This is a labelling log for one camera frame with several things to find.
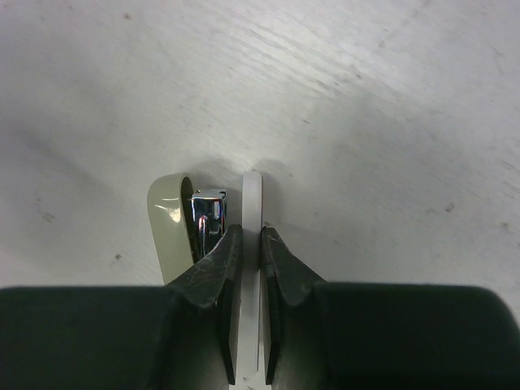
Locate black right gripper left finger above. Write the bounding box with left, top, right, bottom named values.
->
left=1, top=225, right=243, bottom=389

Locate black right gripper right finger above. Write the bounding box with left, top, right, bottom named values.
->
left=261, top=227, right=519, bottom=389

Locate beige white stapler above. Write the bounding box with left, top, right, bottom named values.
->
left=147, top=171, right=263, bottom=376

